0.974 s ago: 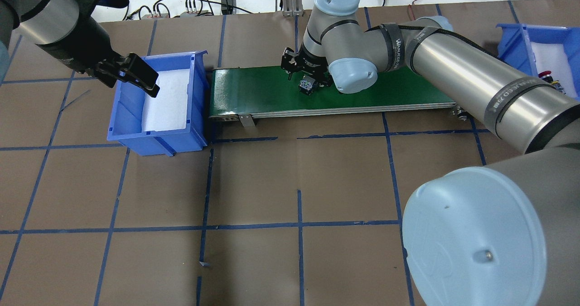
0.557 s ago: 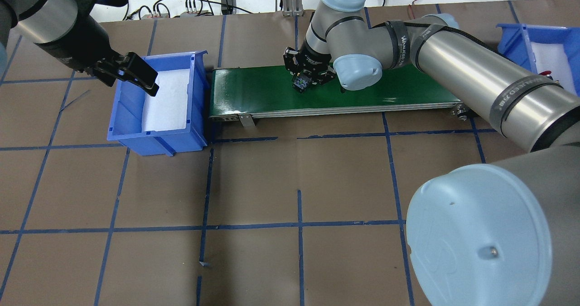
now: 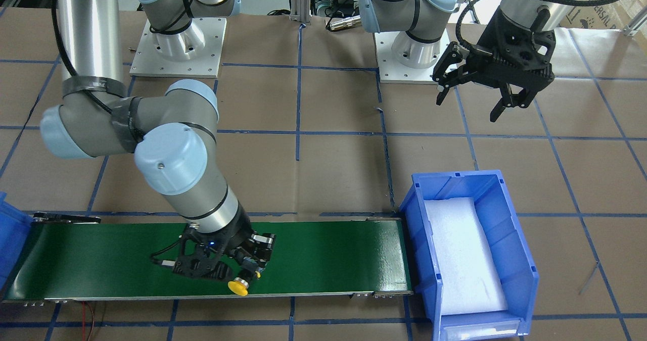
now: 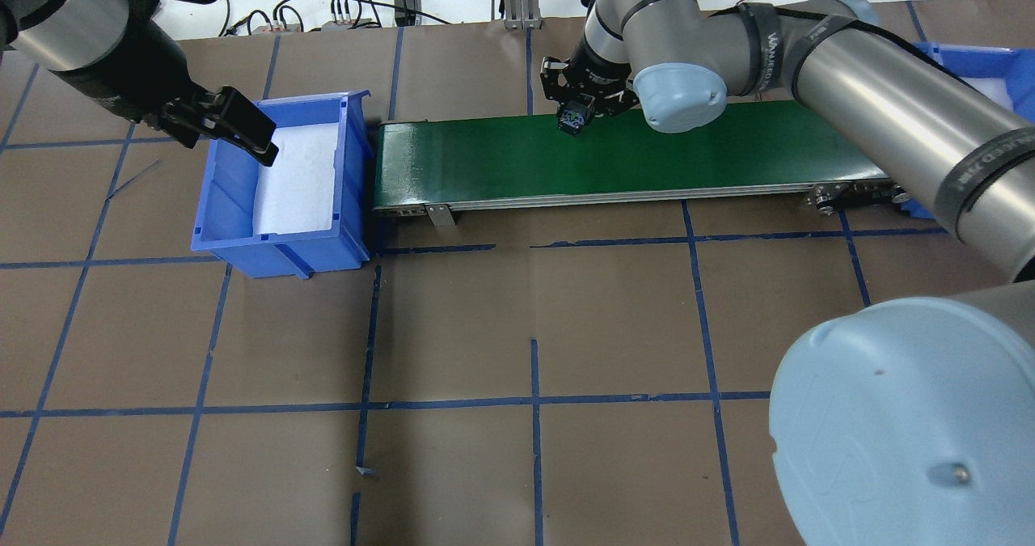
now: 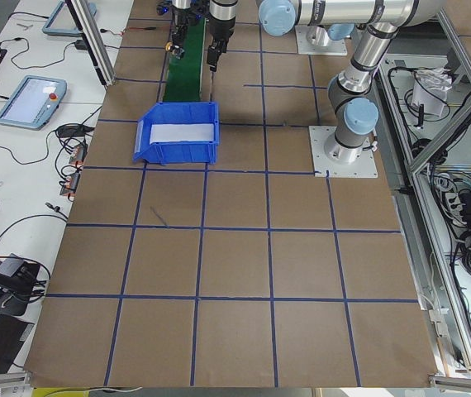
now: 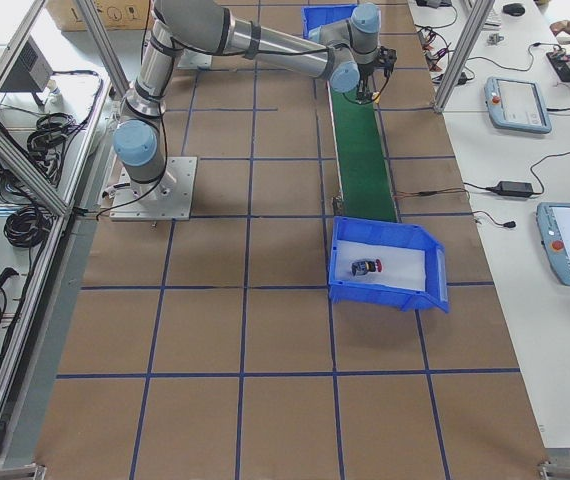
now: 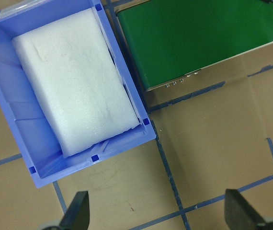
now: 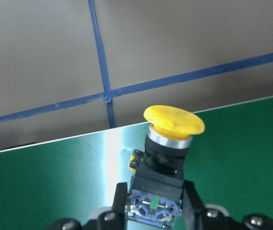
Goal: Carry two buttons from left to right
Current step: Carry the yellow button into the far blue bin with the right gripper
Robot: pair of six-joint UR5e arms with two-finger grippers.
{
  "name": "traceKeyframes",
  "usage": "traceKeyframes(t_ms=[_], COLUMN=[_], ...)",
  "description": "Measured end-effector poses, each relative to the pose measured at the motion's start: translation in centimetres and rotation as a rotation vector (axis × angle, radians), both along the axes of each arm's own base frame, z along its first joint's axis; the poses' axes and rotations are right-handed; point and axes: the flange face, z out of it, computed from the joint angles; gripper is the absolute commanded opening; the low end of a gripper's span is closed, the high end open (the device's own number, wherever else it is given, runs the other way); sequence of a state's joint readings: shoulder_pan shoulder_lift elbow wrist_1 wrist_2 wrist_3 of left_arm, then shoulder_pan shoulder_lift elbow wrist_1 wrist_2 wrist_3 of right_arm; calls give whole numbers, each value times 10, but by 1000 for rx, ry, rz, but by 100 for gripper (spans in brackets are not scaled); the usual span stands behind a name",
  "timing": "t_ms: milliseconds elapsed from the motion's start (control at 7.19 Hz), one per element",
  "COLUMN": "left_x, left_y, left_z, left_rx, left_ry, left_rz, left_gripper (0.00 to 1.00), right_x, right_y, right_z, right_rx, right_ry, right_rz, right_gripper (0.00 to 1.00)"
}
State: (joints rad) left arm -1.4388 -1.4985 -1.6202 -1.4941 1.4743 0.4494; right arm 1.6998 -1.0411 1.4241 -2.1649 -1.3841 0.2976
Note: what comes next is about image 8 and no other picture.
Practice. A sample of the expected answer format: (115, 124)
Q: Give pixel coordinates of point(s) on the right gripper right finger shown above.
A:
(192, 206)

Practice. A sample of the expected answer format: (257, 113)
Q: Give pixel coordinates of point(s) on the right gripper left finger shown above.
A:
(120, 198)

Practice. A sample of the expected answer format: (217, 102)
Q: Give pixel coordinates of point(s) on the yellow mushroom push button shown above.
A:
(155, 193)

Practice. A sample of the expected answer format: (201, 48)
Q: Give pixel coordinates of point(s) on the green conveyor belt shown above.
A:
(231, 164)

